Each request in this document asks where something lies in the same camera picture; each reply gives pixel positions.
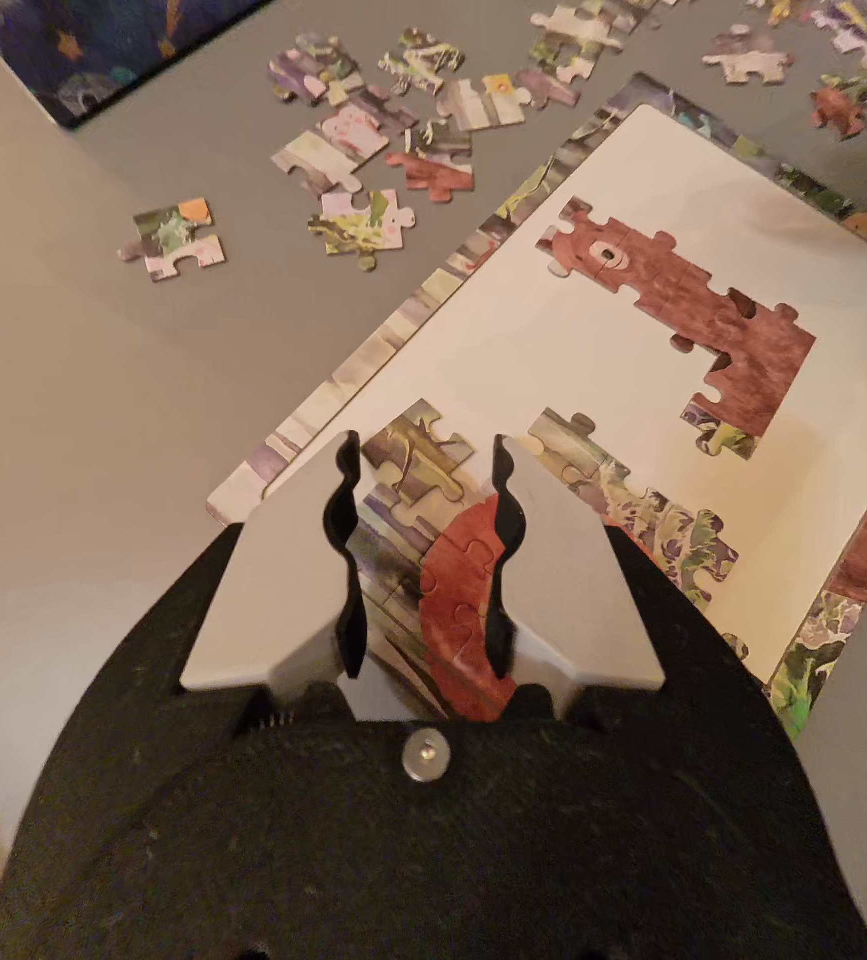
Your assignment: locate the joined brown bear puzzle section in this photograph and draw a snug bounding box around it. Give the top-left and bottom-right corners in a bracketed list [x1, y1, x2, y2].
[537, 196, 817, 460]

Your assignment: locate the space print puzzle box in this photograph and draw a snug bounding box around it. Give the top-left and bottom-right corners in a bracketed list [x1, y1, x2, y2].
[0, 0, 270, 129]

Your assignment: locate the pile of puzzle pieces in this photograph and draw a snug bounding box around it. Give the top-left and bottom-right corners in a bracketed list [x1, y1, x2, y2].
[267, 0, 867, 273]

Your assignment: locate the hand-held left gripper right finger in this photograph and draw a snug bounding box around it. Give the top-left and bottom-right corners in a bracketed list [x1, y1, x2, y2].
[486, 433, 667, 715]

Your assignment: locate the lion jigsaw puzzle board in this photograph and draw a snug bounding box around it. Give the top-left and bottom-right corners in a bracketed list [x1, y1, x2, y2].
[207, 71, 867, 740]

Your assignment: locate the dark green white puzzle piece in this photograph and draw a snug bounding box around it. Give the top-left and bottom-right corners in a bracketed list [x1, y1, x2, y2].
[377, 28, 466, 95]

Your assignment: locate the orange corner puzzle piece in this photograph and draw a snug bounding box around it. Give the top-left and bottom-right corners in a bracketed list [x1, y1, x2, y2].
[117, 197, 226, 282]

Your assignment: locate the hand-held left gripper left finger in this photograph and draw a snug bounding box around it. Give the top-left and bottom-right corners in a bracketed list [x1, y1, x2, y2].
[178, 429, 369, 696]

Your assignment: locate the tree branch puzzle piece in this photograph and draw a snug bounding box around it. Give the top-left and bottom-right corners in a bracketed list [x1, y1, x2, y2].
[362, 399, 474, 505]

